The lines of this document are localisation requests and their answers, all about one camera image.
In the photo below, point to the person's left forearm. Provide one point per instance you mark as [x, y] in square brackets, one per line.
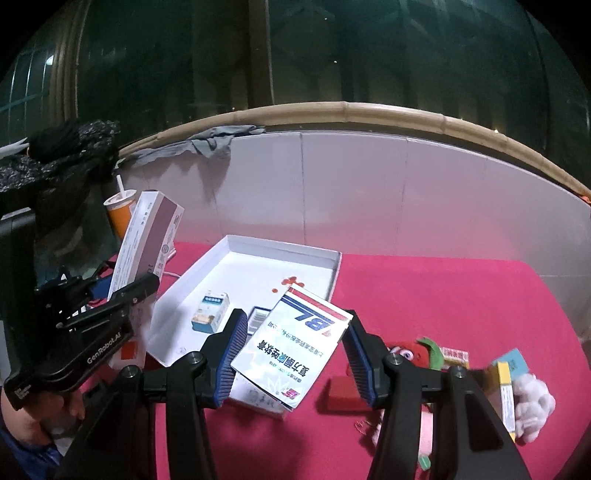
[18, 457]

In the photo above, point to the white shallow cardboard box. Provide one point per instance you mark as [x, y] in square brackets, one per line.
[207, 272]

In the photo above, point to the light blue card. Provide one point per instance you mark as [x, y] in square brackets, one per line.
[515, 362]

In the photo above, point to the red plush toy green leaf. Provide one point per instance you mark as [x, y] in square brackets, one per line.
[411, 351]

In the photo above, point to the white cotton ball bundle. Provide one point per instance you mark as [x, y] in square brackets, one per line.
[533, 406]

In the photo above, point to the pink plush toy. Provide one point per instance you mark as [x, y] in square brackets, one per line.
[427, 434]

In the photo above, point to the tall white mauve box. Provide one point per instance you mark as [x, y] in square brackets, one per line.
[152, 230]

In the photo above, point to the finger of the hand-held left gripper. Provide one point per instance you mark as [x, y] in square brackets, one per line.
[134, 288]
[74, 288]

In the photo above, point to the orange tape piece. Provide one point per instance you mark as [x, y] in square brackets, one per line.
[584, 198]

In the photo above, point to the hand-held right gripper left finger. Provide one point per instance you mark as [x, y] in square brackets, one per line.
[231, 360]

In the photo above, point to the small blue white medicine box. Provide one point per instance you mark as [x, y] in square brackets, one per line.
[210, 314]

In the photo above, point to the white and blue medicine box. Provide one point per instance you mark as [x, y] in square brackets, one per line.
[295, 341]

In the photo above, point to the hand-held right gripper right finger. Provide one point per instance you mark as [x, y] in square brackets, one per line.
[360, 364]

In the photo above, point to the yellow red snack packet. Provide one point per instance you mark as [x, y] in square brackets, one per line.
[455, 357]

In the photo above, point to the yellow box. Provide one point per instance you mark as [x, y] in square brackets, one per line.
[505, 397]

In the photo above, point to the small red box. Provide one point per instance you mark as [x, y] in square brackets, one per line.
[341, 394]

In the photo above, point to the wooden ledge rail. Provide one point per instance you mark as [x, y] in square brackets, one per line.
[346, 110]

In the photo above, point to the orange cup with straw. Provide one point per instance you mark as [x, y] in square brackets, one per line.
[119, 217]

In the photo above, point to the person's left hand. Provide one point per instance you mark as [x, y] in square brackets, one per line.
[27, 424]

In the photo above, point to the grey cloth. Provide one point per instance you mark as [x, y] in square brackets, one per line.
[212, 141]

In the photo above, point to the dark cloth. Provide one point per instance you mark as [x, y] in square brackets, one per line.
[69, 138]

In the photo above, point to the red tablecloth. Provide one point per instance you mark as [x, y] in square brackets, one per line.
[438, 300]

